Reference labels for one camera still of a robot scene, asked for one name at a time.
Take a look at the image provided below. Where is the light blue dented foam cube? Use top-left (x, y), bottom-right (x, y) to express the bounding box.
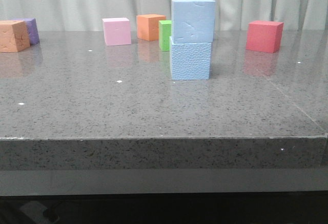
top-left (171, 0), bottom-right (216, 44)

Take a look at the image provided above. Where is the green foam cube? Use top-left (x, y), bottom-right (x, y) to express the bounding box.
top-left (158, 20), bottom-right (172, 51)

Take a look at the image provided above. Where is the smooth orange foam cube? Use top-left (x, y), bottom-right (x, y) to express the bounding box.
top-left (136, 14), bottom-right (166, 41)

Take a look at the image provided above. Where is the pink foam cube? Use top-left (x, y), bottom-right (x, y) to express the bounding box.
top-left (102, 17), bottom-right (131, 46)

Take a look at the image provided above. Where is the red foam cube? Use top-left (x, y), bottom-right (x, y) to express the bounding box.
top-left (246, 21), bottom-right (284, 53)

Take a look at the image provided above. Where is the white pleated curtain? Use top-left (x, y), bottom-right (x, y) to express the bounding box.
top-left (0, 0), bottom-right (328, 32)

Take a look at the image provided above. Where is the purple foam cube left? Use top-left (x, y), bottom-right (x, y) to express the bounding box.
top-left (12, 18), bottom-right (39, 45)

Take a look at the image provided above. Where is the dented orange foam cube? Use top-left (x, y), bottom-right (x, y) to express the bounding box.
top-left (0, 20), bottom-right (30, 52)

